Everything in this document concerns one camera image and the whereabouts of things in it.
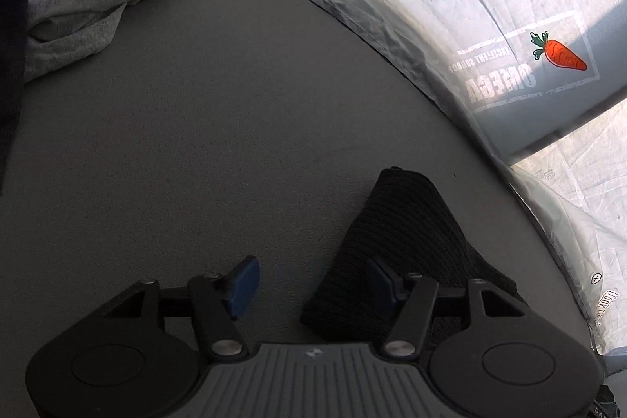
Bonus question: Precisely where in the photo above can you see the black ribbed sweater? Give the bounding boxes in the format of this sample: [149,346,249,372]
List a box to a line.
[300,168,521,344]

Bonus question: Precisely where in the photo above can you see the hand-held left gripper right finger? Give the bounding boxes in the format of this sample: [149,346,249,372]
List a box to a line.
[368,259,528,358]

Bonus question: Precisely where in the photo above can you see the navy knit sweater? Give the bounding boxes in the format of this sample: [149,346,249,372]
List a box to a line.
[0,0,135,196]

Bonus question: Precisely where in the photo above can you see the grey mat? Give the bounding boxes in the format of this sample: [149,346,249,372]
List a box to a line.
[0,0,601,399]

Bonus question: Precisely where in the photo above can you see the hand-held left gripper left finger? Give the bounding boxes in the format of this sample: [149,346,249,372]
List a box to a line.
[104,255,261,357]

